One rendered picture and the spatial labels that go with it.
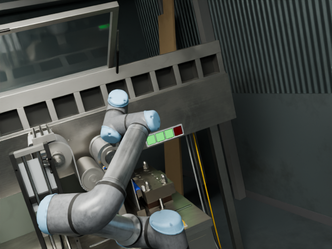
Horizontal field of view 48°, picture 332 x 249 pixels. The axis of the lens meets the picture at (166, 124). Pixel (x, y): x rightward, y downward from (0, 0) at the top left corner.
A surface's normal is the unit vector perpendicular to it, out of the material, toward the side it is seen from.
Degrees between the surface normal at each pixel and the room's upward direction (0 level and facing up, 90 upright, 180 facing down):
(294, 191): 90
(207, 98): 90
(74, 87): 90
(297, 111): 90
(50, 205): 36
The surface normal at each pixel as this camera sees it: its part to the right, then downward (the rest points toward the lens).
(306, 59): -0.83, 0.32
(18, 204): 0.36, 0.13
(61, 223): -0.39, 0.23
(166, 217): -0.11, -0.95
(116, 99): 0.12, -0.51
